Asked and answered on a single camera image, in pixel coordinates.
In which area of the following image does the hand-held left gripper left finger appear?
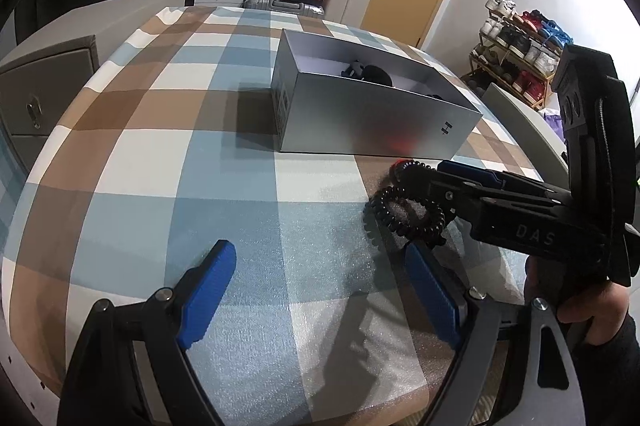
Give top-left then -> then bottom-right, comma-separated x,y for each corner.
57,239 -> 238,426

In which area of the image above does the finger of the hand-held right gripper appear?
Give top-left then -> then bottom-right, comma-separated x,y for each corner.
425,183 -> 483,227
436,160 -> 571,207

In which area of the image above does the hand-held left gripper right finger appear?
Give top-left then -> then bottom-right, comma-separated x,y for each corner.
404,241 -> 586,426

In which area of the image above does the black spiral hair tie red bead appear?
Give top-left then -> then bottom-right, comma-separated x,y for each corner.
369,160 -> 447,247

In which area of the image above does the silver cardboard box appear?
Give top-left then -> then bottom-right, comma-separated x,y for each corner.
270,28 -> 485,159

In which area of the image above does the person's right forearm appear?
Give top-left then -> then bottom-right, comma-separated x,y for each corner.
570,313 -> 640,426

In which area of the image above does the person's right hand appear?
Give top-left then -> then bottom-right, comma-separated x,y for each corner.
525,256 -> 628,344

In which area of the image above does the purple bag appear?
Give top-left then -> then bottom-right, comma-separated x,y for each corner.
542,109 -> 568,142

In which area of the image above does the grey drawer cabinet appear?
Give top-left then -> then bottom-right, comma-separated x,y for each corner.
482,82 -> 568,167
0,0 -> 188,172

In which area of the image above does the wooden shoe rack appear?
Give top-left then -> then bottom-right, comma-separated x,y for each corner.
469,14 -> 566,109

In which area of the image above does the checked tablecloth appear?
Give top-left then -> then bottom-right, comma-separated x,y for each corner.
0,4 -> 576,426

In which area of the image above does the white perforated panel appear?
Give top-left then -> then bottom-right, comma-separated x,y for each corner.
0,306 -> 68,426

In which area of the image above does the silver suitcase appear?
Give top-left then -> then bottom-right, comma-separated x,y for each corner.
243,0 -> 326,14

